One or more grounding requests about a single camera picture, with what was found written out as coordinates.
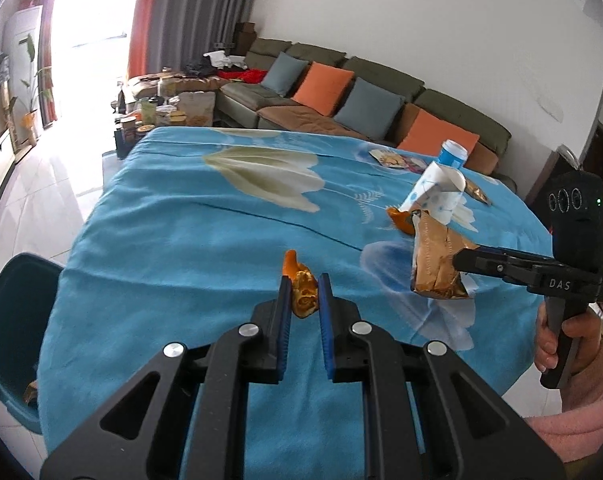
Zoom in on snack picture packet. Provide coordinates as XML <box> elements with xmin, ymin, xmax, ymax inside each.
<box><xmin>369</xmin><ymin>148</ymin><xmax>427</xmax><ymax>174</ymax></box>

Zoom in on pink right sleeve forearm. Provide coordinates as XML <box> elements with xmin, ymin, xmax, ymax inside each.
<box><xmin>526</xmin><ymin>342</ymin><xmax>603</xmax><ymax>463</ymax></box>

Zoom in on orange cushion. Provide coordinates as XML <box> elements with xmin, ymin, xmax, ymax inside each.
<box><xmin>398</xmin><ymin>107</ymin><xmax>479</xmax><ymax>156</ymax></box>
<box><xmin>292</xmin><ymin>62</ymin><xmax>355</xmax><ymax>117</ymax></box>

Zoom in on potted tall green plant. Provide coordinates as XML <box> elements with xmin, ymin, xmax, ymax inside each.
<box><xmin>9</xmin><ymin>32</ymin><xmax>53</xmax><ymax>148</ymax></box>

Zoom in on orange peel piece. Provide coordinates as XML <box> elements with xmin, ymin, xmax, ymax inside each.
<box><xmin>386</xmin><ymin>206</ymin><xmax>421</xmax><ymax>236</ymax></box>

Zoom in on teal trash bin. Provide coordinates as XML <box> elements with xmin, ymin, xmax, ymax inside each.
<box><xmin>0</xmin><ymin>252</ymin><xmax>63</xmax><ymax>434</ymax></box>

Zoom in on cluttered coffee table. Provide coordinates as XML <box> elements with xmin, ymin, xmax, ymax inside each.
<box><xmin>112</xmin><ymin>70</ymin><xmax>228</xmax><ymax>160</ymax></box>

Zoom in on orange and grey curtain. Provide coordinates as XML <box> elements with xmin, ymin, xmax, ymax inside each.
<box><xmin>128</xmin><ymin>0</ymin><xmax>254</xmax><ymax>77</ymax></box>

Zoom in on orange cushion near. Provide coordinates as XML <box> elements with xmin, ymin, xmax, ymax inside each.
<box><xmin>398</xmin><ymin>107</ymin><xmax>479</xmax><ymax>156</ymax></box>

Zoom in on blue cup with white lid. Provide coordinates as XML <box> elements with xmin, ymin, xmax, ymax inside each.
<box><xmin>437</xmin><ymin>139</ymin><xmax>469</xmax><ymax>169</ymax></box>

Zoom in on blue floral tablecloth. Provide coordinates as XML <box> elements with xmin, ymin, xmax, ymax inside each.
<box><xmin>37</xmin><ymin>124</ymin><xmax>555</xmax><ymax>480</ymax></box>

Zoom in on white blue-dotted paper cup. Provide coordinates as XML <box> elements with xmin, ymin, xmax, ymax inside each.
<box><xmin>399</xmin><ymin>162</ymin><xmax>466</xmax><ymax>226</ymax></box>

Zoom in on gold candy wrapper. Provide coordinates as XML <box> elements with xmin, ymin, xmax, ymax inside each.
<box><xmin>282</xmin><ymin>249</ymin><xmax>319</xmax><ymax>318</ymax></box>

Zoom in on teal cushion near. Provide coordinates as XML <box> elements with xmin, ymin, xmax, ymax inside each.
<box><xmin>334</xmin><ymin>78</ymin><xmax>405</xmax><ymax>141</ymax></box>

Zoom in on small gold snack packet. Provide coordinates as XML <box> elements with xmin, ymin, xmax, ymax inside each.
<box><xmin>464</xmin><ymin>179</ymin><xmax>492</xmax><ymax>206</ymax></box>

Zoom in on large gold foil bag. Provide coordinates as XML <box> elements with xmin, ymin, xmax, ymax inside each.
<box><xmin>411</xmin><ymin>210</ymin><xmax>478</xmax><ymax>300</ymax></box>

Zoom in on teal cushion far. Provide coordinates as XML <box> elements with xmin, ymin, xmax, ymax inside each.
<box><xmin>260</xmin><ymin>52</ymin><xmax>308</xmax><ymax>96</ymax></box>

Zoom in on dark green sofa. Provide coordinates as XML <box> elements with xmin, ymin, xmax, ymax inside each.
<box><xmin>216</xmin><ymin>38</ymin><xmax>511</xmax><ymax>174</ymax></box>

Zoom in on orange cushion far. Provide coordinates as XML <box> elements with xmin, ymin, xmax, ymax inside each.
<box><xmin>292</xmin><ymin>62</ymin><xmax>355</xmax><ymax>117</ymax></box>

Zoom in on teal cushion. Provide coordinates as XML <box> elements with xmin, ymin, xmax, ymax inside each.
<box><xmin>334</xmin><ymin>78</ymin><xmax>405</xmax><ymax>141</ymax></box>
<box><xmin>260</xmin><ymin>52</ymin><xmax>308</xmax><ymax>96</ymax></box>

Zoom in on right hand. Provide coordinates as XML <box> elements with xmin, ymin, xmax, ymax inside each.
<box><xmin>533</xmin><ymin>301</ymin><xmax>603</xmax><ymax>375</ymax></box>

